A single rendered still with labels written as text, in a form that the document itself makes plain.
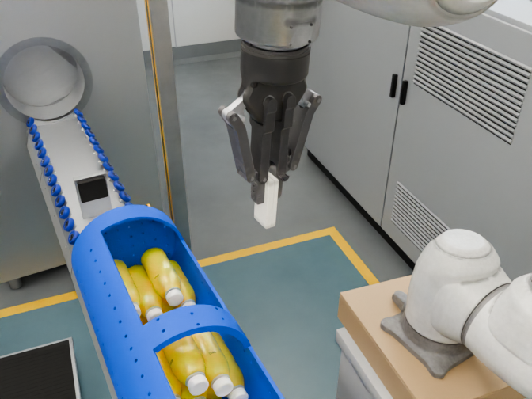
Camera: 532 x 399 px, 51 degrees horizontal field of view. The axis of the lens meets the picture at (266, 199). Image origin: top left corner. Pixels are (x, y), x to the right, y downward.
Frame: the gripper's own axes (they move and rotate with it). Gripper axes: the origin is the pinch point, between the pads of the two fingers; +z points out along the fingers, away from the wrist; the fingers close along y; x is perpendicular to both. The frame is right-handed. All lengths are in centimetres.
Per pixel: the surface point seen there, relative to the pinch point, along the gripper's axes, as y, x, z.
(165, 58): 39, 120, 25
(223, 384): 3, 14, 53
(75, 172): 10, 142, 72
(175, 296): 5, 43, 54
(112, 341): -13, 32, 49
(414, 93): 164, 118, 59
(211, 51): 234, 450, 149
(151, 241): 9, 65, 54
